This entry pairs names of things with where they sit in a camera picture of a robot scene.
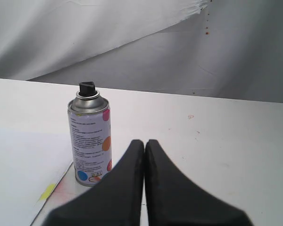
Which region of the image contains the white dotted spray paint can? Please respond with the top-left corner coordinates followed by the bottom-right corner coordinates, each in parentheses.
top-left (67, 81), bottom-right (112, 186)

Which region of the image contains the white paper stack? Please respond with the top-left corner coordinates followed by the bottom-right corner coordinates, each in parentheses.
top-left (0, 129), bottom-right (73, 226)

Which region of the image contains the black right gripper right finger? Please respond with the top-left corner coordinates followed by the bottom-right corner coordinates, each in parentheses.
top-left (144, 139), bottom-right (253, 226)

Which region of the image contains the white backdrop cloth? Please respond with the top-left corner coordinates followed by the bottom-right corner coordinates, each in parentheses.
top-left (0, 0), bottom-right (283, 103)

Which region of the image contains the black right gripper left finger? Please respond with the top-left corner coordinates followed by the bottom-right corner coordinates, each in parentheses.
top-left (43, 139), bottom-right (144, 226)

